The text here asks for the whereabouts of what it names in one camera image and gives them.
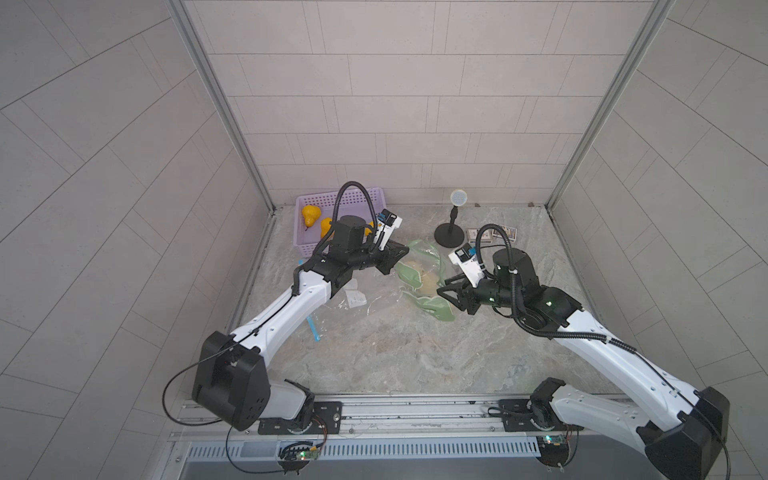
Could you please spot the pale round fruit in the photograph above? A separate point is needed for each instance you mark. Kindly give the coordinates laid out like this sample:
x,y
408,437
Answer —
x,y
429,283

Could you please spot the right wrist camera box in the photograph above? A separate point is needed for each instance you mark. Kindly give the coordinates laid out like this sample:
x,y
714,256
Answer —
x,y
465,258

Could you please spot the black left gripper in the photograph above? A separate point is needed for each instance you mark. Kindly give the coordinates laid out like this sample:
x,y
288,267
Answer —
x,y
383,257

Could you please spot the black microphone stand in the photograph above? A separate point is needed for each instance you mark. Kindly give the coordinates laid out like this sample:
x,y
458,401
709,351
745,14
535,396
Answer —
x,y
448,234

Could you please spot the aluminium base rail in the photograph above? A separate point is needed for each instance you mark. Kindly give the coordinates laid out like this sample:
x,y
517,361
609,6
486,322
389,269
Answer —
x,y
416,427

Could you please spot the blue zip-top bag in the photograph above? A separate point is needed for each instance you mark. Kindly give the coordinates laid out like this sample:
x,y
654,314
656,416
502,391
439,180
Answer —
x,y
351,298

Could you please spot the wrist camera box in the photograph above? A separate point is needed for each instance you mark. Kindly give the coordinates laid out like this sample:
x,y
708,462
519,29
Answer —
x,y
465,258
387,223

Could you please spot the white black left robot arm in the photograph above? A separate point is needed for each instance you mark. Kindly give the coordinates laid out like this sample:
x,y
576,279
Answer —
x,y
231,379

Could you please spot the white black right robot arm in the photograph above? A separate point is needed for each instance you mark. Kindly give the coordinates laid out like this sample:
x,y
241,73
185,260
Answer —
x,y
680,429

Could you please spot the green zip-top bag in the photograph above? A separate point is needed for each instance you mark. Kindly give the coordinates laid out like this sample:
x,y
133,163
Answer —
x,y
424,256

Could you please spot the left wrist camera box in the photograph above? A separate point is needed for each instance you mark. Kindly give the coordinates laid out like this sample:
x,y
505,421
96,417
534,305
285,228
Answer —
x,y
387,223

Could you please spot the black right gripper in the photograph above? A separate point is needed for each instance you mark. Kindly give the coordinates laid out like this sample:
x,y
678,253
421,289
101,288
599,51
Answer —
x,y
464,289

